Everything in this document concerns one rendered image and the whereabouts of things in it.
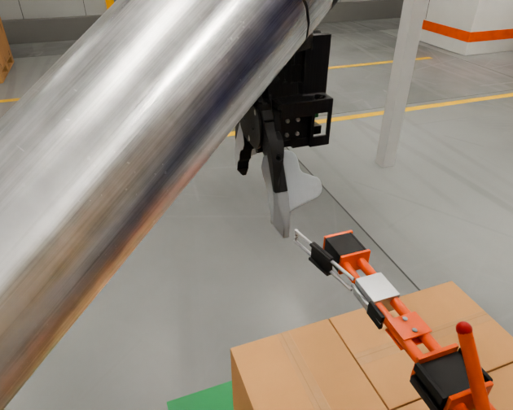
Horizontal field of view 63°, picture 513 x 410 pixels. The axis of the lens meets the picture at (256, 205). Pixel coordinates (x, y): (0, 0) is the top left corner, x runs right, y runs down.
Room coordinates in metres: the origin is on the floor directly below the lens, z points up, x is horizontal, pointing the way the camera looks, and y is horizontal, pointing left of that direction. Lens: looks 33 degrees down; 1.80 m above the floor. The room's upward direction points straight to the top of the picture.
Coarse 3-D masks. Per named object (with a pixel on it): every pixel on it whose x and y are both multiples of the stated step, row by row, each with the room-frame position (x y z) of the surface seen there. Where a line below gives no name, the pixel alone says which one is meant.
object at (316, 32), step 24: (312, 48) 0.43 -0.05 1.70; (288, 72) 0.43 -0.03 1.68; (312, 72) 0.43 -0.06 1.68; (264, 96) 0.42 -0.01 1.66; (288, 96) 0.43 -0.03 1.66; (312, 96) 0.43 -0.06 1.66; (240, 120) 0.45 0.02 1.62; (264, 120) 0.39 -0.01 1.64; (288, 120) 0.41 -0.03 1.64; (312, 120) 0.41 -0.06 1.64; (288, 144) 0.41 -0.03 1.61; (312, 144) 0.41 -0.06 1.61
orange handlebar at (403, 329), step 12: (348, 264) 0.69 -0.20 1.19; (360, 264) 0.70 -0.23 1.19; (396, 300) 0.58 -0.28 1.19; (384, 312) 0.55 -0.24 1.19; (408, 312) 0.55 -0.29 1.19; (384, 324) 0.54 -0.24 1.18; (396, 324) 0.52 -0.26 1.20; (408, 324) 0.52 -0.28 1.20; (420, 324) 0.52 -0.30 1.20; (396, 336) 0.50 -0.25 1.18; (408, 336) 0.49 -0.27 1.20; (420, 336) 0.50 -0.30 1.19; (408, 348) 0.47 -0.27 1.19; (432, 348) 0.47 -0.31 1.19; (456, 408) 0.36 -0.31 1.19; (492, 408) 0.36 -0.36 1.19
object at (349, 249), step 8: (344, 232) 0.79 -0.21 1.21; (352, 232) 0.79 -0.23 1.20; (328, 240) 0.76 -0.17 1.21; (336, 240) 0.76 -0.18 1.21; (344, 240) 0.76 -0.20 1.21; (352, 240) 0.76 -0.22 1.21; (328, 248) 0.75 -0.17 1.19; (336, 248) 0.73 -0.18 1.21; (344, 248) 0.73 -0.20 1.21; (352, 248) 0.73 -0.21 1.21; (360, 248) 0.73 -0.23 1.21; (336, 256) 0.71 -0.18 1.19; (344, 256) 0.70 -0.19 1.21; (352, 256) 0.70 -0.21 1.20; (360, 256) 0.71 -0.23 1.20; (368, 256) 0.72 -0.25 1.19; (352, 264) 0.70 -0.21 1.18
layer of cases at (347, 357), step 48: (432, 288) 1.27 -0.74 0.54; (288, 336) 1.02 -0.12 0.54; (336, 336) 1.02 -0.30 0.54; (384, 336) 1.02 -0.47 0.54; (432, 336) 1.02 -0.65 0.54; (480, 336) 1.02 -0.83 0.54; (240, 384) 0.86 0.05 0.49; (288, 384) 0.83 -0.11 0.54; (336, 384) 0.83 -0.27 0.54; (384, 384) 0.83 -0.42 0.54
